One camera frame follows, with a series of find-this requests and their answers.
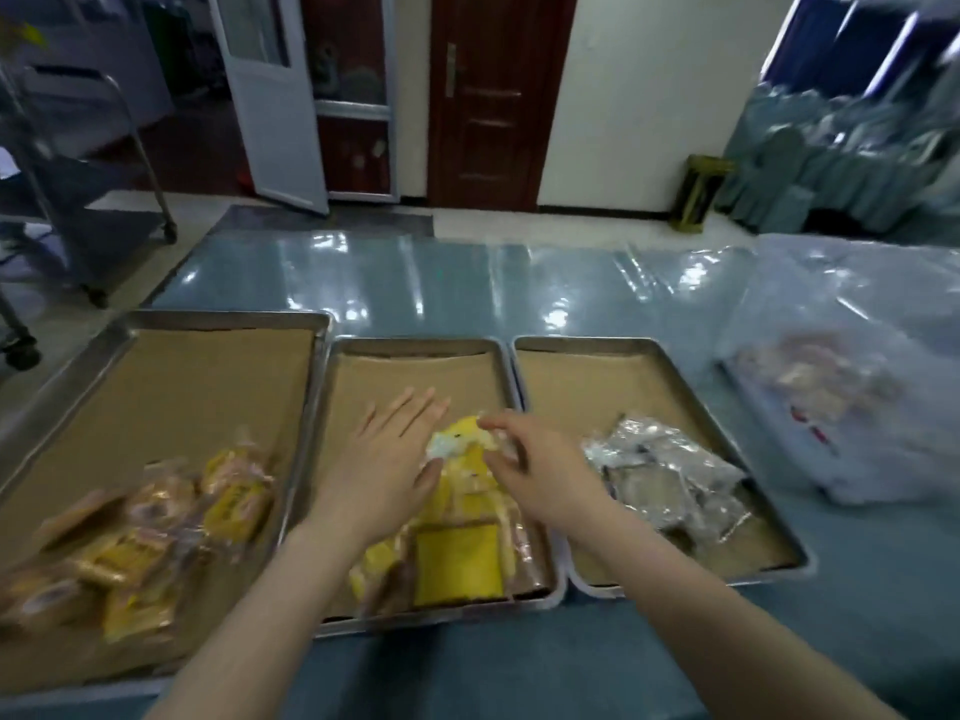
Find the person's right hand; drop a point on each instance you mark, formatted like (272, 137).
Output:
(555, 487)

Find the group of teal covered chairs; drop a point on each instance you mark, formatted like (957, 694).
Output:
(787, 187)

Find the metal trolley cart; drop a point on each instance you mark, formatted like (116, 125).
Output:
(112, 247)

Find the glass partition with metal frame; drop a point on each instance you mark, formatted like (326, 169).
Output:
(112, 82)

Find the steel tray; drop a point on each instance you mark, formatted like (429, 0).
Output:
(420, 344)
(600, 343)
(225, 319)

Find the person's right forearm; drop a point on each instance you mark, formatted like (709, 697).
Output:
(712, 637)

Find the pile of brown cake packets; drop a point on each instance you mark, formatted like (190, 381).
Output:
(660, 487)

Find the dark blue curtain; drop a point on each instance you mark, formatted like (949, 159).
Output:
(862, 44)

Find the aluminium framed glass door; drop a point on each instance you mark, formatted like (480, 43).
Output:
(352, 108)

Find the person's left hand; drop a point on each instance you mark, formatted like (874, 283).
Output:
(375, 479)

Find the plastic covered teal tablecloth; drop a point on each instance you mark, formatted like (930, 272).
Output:
(450, 284)

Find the gold and black bin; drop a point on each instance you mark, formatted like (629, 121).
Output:
(697, 194)

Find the person's left forearm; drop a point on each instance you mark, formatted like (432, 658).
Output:
(255, 637)

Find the yellow cake slice packets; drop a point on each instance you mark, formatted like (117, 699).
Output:
(457, 566)

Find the dark wooden door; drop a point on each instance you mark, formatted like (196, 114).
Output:
(502, 142)

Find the brown paper tray liner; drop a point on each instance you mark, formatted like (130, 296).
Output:
(405, 382)
(172, 389)
(600, 389)

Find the white framed door leaf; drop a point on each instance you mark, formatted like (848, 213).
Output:
(289, 142)

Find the clear plastic storage bin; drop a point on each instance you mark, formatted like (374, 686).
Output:
(862, 292)

